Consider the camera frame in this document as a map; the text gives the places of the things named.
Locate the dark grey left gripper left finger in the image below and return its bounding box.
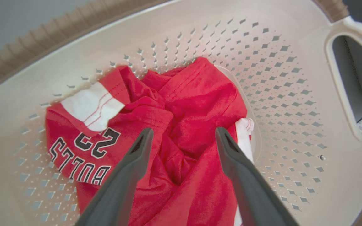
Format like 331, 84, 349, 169
75, 127, 155, 226

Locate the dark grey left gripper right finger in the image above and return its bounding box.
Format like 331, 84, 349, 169
215, 126, 299, 226

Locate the red basketball jersey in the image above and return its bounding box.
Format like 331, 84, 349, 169
45, 56, 255, 226

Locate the beige perforated laundry basket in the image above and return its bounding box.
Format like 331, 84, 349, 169
0, 0, 362, 226

